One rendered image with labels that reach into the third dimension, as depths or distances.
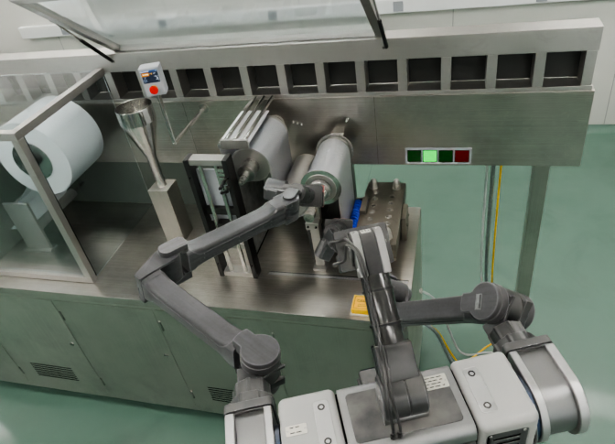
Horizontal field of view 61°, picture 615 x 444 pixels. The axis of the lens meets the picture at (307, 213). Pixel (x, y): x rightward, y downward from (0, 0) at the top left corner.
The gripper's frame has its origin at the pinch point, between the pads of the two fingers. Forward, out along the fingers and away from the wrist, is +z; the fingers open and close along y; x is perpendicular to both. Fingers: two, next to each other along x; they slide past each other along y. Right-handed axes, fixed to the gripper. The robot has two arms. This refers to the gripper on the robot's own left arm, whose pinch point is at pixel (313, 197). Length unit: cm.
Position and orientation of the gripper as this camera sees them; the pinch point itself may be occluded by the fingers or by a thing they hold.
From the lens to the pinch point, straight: 170.3
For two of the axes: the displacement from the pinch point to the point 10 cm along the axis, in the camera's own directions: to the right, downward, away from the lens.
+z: 2.7, 0.4, 9.6
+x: 0.3, -10.0, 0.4
